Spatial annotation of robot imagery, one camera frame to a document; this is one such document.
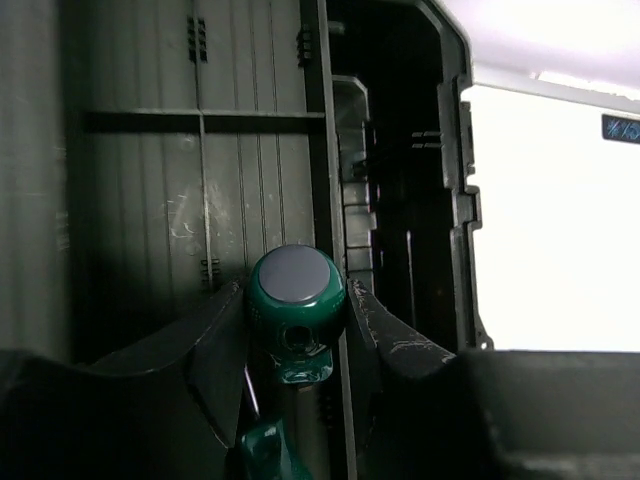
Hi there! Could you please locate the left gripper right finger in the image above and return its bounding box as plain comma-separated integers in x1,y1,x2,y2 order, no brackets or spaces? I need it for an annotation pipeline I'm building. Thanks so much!
346,279,454,450

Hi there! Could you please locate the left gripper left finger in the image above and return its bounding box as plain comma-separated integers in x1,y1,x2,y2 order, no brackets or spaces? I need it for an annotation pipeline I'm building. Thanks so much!
93,279,246,448

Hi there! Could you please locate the green screwdriver dark cap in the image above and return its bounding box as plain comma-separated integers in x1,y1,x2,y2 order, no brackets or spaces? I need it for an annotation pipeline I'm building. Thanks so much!
244,244,346,385

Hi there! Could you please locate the black plastic toolbox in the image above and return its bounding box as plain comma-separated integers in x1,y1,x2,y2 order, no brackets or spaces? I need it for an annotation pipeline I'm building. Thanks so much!
0,0,494,480

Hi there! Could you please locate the green screwdriver orange cap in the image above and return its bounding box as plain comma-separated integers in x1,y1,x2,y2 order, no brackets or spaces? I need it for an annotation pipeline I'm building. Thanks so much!
240,419,313,480

